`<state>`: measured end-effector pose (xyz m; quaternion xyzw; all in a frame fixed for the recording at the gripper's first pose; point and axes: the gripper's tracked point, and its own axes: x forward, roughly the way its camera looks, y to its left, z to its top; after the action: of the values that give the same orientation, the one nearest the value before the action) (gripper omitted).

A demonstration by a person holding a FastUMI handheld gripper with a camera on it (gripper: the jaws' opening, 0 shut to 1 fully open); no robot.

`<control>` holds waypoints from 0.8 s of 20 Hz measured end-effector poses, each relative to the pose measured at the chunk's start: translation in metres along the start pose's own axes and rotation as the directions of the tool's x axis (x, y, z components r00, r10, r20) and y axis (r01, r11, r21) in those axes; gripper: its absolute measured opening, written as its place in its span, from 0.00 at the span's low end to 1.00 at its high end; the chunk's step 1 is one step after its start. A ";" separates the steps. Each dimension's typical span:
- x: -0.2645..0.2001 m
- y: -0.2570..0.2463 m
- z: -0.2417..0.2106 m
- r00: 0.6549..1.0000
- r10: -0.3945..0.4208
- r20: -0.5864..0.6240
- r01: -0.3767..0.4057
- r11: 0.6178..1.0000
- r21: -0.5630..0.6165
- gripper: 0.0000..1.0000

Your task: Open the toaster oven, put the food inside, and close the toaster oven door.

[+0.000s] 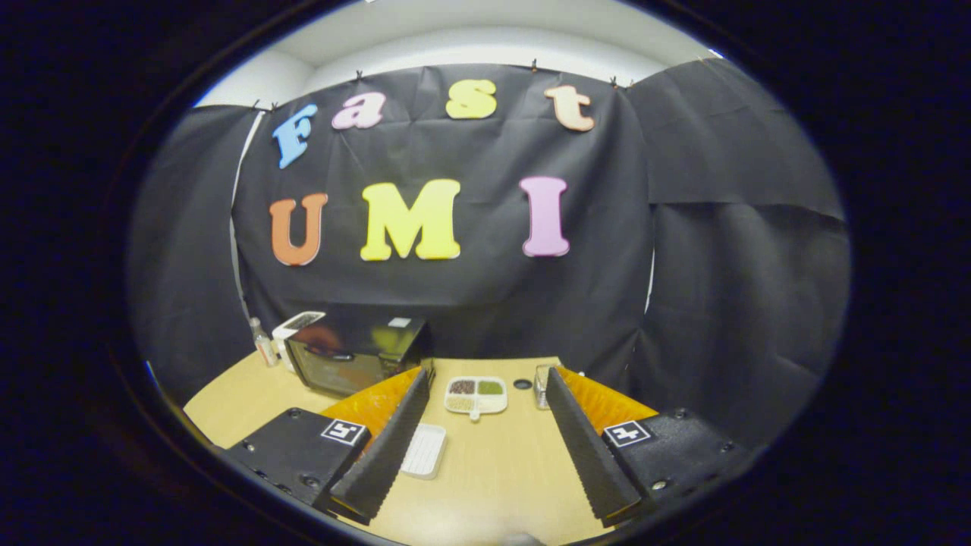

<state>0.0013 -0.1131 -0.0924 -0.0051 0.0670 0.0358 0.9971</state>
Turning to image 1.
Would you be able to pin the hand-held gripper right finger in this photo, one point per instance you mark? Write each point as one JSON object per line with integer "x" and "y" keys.
{"x": 584, "y": 447}

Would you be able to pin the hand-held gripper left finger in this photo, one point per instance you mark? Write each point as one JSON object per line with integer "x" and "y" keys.
{"x": 387, "y": 447}

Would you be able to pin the black toaster oven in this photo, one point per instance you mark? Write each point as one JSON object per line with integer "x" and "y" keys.
{"x": 356, "y": 356}

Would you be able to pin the white bread toaster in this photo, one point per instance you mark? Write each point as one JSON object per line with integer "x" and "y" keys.
{"x": 292, "y": 324}

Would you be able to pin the small white rectangular tray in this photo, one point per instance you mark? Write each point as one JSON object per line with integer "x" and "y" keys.
{"x": 425, "y": 451}

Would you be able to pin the white divided dish with beans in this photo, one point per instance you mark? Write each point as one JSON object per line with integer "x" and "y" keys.
{"x": 493, "y": 404}

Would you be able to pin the small clear glass bottle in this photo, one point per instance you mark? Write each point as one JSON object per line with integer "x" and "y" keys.
{"x": 264, "y": 349}

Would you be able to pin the black backdrop cloth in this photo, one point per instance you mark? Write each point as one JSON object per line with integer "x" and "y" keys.
{"x": 470, "y": 288}

